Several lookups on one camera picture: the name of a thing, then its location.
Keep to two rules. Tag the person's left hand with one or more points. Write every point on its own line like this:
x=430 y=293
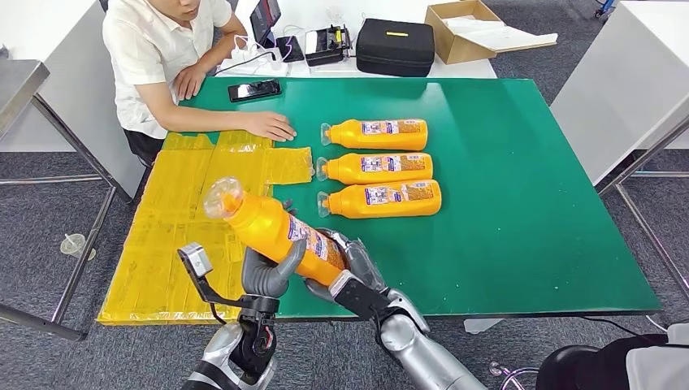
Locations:
x=191 y=83

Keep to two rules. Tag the person's right hand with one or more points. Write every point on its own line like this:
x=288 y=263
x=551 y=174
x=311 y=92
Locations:
x=269 y=126

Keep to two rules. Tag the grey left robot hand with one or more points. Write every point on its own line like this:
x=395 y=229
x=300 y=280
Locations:
x=264 y=280

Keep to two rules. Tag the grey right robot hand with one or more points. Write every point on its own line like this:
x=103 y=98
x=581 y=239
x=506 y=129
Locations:
x=363 y=264

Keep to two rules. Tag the orange detergent bottle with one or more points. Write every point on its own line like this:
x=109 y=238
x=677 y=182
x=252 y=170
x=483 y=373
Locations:
x=264 y=226
x=377 y=202
x=377 y=171
x=377 y=137

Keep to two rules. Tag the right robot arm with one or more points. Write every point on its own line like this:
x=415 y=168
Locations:
x=425 y=360

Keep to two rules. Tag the person's right forearm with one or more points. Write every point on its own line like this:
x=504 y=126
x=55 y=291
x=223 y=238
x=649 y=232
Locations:
x=204 y=118

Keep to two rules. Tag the person's left forearm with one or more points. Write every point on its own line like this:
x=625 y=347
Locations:
x=223 y=48

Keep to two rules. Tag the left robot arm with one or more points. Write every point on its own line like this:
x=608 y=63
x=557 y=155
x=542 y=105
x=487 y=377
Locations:
x=220 y=350

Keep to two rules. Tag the black smartphone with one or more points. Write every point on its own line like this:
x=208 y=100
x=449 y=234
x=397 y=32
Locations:
x=290 y=49
x=254 y=90

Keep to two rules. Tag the person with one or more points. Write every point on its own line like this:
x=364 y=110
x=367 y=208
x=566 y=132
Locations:
x=656 y=366
x=145 y=48

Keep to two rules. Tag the white power strip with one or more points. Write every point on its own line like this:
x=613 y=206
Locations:
x=269 y=65

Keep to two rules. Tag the black desktop device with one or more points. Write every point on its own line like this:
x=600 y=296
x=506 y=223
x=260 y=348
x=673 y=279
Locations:
x=323 y=51

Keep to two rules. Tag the black tablet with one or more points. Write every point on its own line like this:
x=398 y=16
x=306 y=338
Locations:
x=265 y=19

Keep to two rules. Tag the yellow taped mat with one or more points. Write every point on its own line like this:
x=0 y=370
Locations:
x=177 y=226

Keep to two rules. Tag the white desk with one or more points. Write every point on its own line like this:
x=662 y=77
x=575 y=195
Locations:
x=619 y=81
x=81 y=81

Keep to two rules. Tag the white table foot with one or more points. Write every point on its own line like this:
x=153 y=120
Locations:
x=479 y=325

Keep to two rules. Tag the black zip case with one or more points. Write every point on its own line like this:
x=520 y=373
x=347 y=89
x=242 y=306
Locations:
x=395 y=54

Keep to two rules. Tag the silver chair base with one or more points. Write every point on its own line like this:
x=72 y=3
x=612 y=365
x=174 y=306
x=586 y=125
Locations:
x=495 y=368

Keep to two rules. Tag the clear plastic cup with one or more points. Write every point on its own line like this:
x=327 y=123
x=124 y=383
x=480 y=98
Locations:
x=72 y=245

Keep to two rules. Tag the cardboard box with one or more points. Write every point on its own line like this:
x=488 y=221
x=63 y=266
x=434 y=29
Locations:
x=457 y=54

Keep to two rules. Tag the white paper sheet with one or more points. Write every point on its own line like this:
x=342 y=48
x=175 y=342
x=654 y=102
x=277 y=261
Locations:
x=506 y=38

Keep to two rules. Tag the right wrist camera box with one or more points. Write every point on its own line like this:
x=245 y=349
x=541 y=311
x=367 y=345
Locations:
x=360 y=296

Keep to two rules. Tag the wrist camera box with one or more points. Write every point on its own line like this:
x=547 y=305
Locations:
x=196 y=261
x=360 y=296

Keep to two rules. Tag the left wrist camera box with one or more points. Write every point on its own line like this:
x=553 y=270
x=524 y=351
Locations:
x=196 y=261

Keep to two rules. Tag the steel frame table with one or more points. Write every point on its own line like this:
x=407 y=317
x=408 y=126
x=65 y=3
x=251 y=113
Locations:
x=19 y=86
x=646 y=156

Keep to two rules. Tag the blue cart frame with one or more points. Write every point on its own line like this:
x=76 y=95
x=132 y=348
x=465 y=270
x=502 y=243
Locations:
x=605 y=6

